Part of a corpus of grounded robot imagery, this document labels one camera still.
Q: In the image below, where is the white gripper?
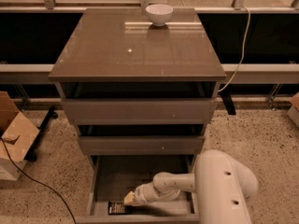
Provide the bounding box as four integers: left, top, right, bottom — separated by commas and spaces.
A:
123, 183, 180, 206

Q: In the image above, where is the black rxbar chocolate bar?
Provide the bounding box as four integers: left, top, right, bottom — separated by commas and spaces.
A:
108, 202, 128, 215

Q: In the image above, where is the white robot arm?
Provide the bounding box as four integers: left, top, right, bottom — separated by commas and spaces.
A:
124, 149, 259, 224

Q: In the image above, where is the open bottom drawer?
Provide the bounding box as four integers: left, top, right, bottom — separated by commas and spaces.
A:
76, 155, 200, 224

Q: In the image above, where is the middle drawer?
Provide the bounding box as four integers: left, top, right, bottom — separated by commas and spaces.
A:
78, 135, 205, 155

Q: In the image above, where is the top drawer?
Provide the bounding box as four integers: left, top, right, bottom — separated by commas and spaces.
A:
62, 99, 216, 125

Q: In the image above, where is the brown glossy drawer cabinet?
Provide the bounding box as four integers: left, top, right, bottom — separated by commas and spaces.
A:
49, 8, 225, 157

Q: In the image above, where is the black stand leg left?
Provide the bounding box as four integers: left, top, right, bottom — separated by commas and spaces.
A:
25, 106, 58, 161

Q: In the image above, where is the black stand leg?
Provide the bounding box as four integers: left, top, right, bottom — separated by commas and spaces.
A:
221, 88, 236, 115
25, 106, 58, 161

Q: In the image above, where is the cardboard box left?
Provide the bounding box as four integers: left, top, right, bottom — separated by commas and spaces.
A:
0, 91, 39, 181

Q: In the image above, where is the cardboard box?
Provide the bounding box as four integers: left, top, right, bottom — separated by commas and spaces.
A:
0, 91, 39, 181
287, 92, 299, 127

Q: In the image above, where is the black stand leg right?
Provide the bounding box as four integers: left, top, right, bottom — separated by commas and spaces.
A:
221, 88, 236, 115

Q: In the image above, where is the cardboard box right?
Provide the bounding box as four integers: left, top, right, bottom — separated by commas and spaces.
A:
287, 92, 299, 127

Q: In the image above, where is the white ceramic bowl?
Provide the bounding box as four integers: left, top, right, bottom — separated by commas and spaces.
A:
146, 4, 173, 26

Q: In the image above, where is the black floor cable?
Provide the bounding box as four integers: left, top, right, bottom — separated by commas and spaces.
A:
0, 136, 78, 224

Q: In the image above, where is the white power cable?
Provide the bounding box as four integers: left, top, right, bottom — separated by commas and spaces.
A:
218, 7, 252, 94

